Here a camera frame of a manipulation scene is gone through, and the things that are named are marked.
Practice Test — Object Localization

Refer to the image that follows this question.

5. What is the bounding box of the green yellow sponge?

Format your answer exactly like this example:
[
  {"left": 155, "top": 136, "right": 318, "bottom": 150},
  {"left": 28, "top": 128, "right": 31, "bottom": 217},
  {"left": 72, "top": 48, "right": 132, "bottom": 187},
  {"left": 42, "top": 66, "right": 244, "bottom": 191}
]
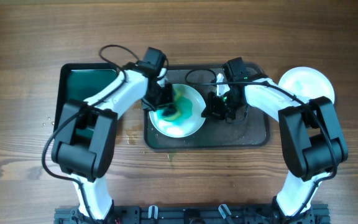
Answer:
[{"left": 161, "top": 89, "right": 184, "bottom": 121}]

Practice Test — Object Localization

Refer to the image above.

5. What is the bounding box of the white plate back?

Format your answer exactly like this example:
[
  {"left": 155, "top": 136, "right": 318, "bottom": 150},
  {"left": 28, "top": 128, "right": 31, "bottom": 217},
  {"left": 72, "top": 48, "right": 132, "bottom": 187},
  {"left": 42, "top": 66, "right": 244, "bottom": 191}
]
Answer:
[{"left": 148, "top": 84, "right": 206, "bottom": 138}]

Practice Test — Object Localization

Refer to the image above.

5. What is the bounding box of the white plate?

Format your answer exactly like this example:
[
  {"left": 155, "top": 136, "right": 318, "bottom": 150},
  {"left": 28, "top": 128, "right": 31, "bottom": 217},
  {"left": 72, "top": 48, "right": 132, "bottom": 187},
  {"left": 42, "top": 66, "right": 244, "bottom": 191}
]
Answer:
[
  {"left": 148, "top": 84, "right": 206, "bottom": 138},
  {"left": 278, "top": 67, "right": 336, "bottom": 104}
]

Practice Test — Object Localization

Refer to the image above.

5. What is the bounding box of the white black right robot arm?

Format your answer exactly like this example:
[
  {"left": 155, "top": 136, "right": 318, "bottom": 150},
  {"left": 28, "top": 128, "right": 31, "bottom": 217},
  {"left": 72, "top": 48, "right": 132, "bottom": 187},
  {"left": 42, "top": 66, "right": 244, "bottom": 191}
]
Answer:
[{"left": 212, "top": 74, "right": 348, "bottom": 223}]

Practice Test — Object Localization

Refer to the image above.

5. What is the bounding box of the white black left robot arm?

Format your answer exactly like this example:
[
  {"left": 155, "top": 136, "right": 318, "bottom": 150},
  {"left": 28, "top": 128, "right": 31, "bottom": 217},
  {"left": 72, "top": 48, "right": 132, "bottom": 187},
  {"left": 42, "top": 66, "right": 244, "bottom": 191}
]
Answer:
[{"left": 42, "top": 67, "right": 173, "bottom": 223}]

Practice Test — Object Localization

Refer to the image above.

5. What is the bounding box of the grey serving tray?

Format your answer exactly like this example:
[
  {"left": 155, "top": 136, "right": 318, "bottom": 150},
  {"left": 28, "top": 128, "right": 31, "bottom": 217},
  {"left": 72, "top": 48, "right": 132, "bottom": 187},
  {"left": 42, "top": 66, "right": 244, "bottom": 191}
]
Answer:
[{"left": 144, "top": 64, "right": 270, "bottom": 152}]

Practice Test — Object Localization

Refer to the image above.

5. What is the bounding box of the black water tray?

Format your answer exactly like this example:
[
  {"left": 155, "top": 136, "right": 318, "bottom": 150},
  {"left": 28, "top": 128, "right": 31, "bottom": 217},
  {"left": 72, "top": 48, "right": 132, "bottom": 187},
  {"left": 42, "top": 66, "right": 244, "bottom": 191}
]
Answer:
[{"left": 53, "top": 63, "right": 117, "bottom": 131}]

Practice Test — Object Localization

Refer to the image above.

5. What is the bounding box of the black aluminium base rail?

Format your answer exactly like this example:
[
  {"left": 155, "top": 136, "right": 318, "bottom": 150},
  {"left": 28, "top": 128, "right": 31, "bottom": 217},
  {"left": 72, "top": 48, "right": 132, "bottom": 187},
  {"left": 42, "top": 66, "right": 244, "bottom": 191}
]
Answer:
[{"left": 53, "top": 204, "right": 331, "bottom": 224}]

